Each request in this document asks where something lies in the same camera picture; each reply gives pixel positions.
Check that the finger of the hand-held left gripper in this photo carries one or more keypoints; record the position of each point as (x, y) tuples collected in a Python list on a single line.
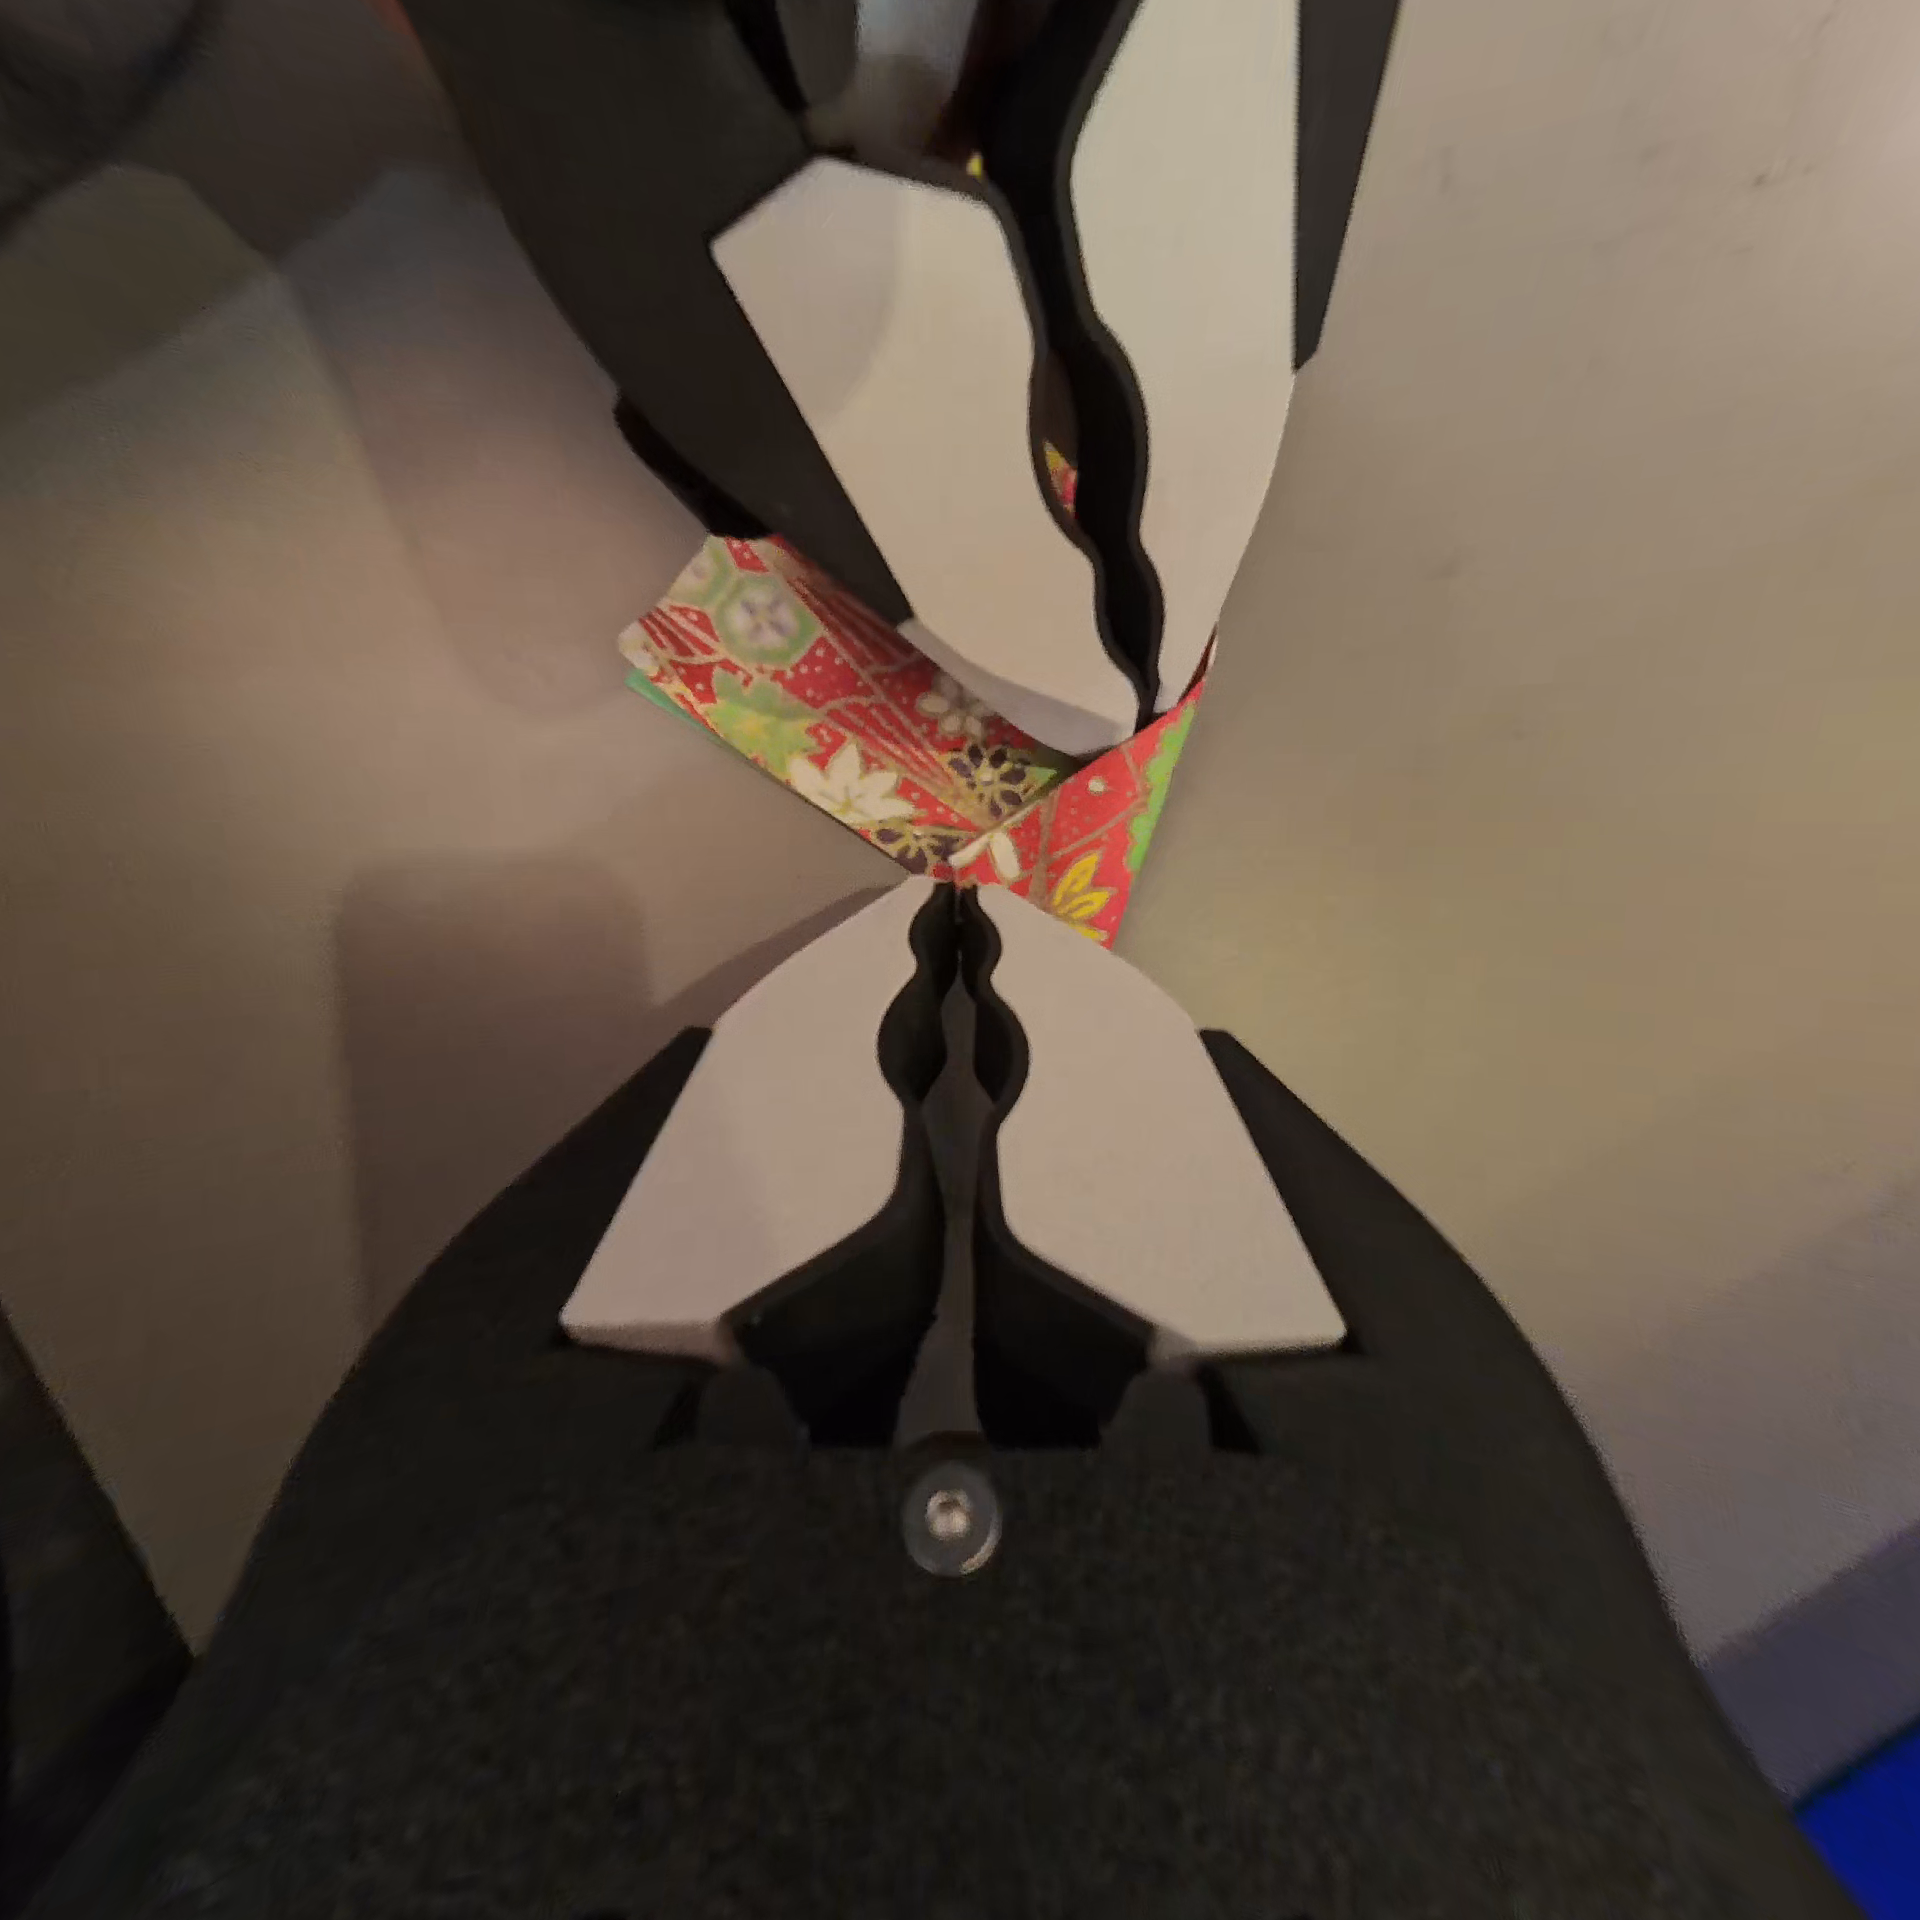
[(1200, 270), (900, 390)]

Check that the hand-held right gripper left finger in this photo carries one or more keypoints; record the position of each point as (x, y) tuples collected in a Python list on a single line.
[(780, 1155)]

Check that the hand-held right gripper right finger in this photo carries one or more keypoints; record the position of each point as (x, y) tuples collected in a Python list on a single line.
[(1141, 1172)]

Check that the red floral green-backed origami paper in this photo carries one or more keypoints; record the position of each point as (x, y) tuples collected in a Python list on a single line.
[(840, 722)]

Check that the blue plastic bin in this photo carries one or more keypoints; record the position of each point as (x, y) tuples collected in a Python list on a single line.
[(1868, 1830)]

